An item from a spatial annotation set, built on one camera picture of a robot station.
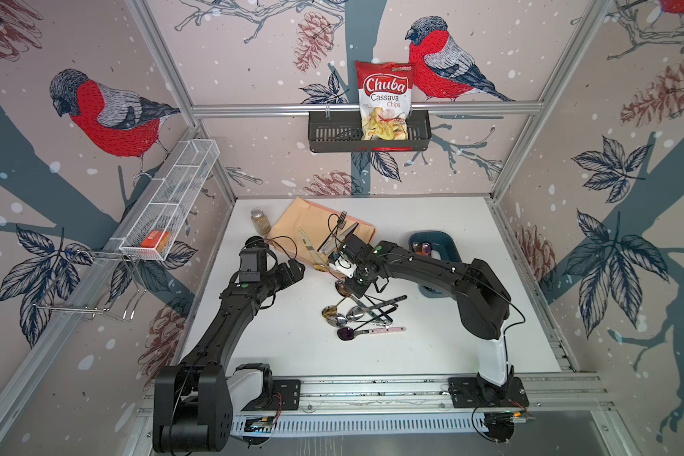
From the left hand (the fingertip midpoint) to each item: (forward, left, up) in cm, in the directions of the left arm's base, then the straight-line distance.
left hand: (298, 265), depth 86 cm
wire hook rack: (-17, +36, +23) cm, 46 cm away
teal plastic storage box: (+15, -51, -11) cm, 54 cm away
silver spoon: (-14, -13, -9) cm, 21 cm away
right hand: (-3, -16, -6) cm, 18 cm away
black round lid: (+9, +16, -1) cm, 18 cm away
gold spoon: (-10, -10, -10) cm, 17 cm away
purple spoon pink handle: (-18, -15, -9) cm, 25 cm away
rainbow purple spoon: (+13, -44, -9) cm, 47 cm away
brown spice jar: (+22, +18, -5) cm, 28 cm away
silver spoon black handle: (-10, -18, -13) cm, 24 cm away
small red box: (-5, +32, +21) cm, 39 cm away
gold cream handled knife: (+15, -1, -11) cm, 19 cm away
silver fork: (+26, -12, -11) cm, 31 cm away
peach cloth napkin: (+24, +1, -13) cm, 27 cm away
